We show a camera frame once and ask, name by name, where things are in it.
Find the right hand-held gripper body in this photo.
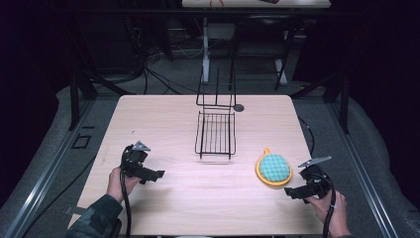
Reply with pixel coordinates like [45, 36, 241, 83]
[297, 156, 333, 199]

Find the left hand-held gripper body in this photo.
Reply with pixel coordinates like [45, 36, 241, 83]
[121, 141, 157, 179]

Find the person's left hand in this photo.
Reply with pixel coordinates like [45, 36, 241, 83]
[106, 167, 142, 203]

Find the person's right hand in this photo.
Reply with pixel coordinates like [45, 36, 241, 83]
[304, 190, 352, 238]

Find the yellow teal round sponge brush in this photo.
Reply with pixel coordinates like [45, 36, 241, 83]
[255, 147, 294, 189]

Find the grey tape strip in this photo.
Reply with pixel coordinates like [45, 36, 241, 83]
[63, 205, 88, 216]

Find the black metal stand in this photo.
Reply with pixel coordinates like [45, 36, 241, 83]
[290, 65, 352, 135]
[62, 19, 137, 132]

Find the white desk leg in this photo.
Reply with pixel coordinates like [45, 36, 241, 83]
[201, 16, 212, 84]

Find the black chair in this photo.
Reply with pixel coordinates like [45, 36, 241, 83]
[229, 14, 300, 92]

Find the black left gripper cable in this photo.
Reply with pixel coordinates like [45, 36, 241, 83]
[119, 144, 134, 238]

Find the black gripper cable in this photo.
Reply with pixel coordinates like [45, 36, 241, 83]
[119, 144, 134, 238]
[319, 173, 338, 238]

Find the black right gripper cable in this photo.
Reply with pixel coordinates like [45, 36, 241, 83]
[319, 173, 338, 238]

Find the aluminium rail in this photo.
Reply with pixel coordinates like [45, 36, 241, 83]
[326, 100, 402, 238]
[2, 98, 97, 238]

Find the thin black cable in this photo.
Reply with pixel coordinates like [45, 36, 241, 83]
[298, 116, 316, 157]

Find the black wire rack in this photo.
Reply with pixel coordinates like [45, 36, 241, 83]
[194, 64, 238, 161]

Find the black floor cable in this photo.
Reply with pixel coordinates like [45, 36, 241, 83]
[23, 153, 97, 237]

